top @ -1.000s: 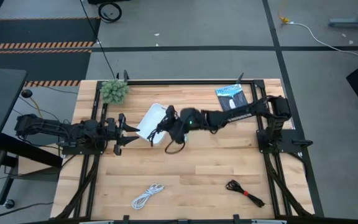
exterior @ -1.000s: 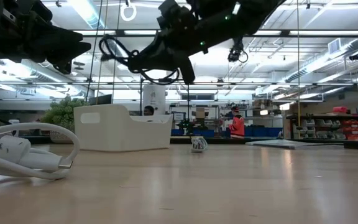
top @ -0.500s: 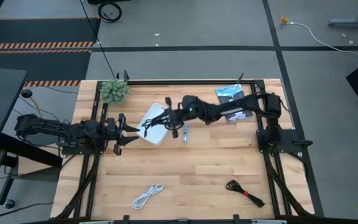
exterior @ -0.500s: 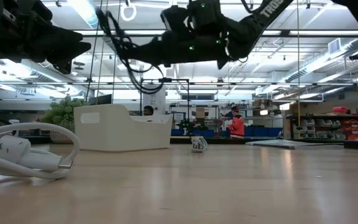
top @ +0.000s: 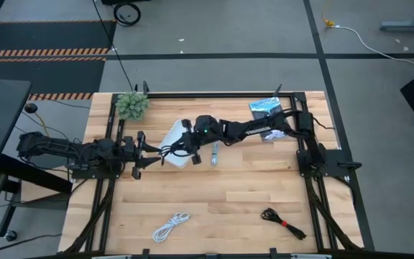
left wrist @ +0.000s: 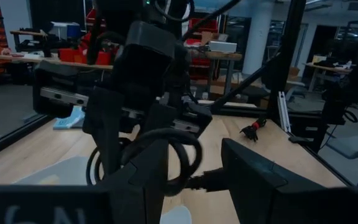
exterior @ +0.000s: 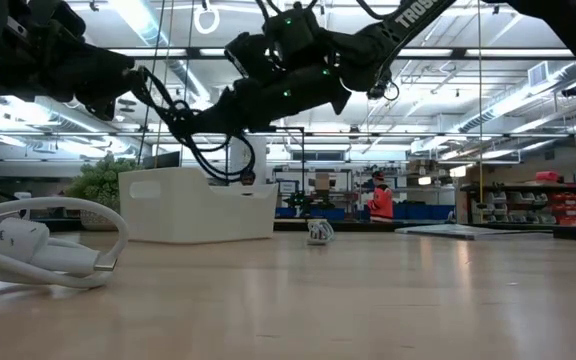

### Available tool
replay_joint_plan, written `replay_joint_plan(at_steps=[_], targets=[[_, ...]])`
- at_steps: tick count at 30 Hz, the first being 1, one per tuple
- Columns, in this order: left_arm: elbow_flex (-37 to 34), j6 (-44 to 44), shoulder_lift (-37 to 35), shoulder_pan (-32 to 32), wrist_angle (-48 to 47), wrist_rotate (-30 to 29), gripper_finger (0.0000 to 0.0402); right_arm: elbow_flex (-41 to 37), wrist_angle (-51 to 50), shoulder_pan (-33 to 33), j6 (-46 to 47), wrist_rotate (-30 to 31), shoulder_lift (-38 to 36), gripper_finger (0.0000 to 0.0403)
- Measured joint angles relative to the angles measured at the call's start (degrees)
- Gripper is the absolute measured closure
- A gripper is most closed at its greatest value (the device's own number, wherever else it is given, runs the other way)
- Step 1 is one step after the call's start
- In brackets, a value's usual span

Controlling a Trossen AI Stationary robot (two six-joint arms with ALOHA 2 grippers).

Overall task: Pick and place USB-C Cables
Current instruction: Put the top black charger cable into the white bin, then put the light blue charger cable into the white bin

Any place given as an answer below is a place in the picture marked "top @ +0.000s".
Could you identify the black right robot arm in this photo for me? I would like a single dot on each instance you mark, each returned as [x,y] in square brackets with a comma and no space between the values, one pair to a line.
[253,127]

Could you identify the black hazard-striped floor mat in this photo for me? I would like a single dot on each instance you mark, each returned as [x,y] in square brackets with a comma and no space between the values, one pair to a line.
[41,36]

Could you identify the white plastic bin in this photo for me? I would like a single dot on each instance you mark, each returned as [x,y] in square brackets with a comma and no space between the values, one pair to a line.
[173,136]

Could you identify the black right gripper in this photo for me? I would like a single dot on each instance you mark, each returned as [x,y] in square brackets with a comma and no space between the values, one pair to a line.
[193,138]

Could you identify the green potted plant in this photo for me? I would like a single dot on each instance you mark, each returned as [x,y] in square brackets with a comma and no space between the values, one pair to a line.
[132,106]

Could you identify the black caster wheel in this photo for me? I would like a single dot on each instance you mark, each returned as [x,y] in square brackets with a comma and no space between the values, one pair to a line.
[10,236]

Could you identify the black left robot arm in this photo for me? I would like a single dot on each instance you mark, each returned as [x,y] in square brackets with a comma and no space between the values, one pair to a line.
[85,151]

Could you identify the grey desk leg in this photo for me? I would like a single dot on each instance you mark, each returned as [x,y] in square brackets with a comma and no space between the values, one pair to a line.
[401,26]

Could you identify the yellow plug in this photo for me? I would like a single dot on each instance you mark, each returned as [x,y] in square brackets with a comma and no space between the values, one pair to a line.
[330,23]

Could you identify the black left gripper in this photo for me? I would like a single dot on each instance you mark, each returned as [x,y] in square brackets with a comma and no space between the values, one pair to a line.
[138,154]

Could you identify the black aluminium table frame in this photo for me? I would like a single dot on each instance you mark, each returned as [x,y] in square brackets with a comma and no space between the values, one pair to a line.
[210,95]

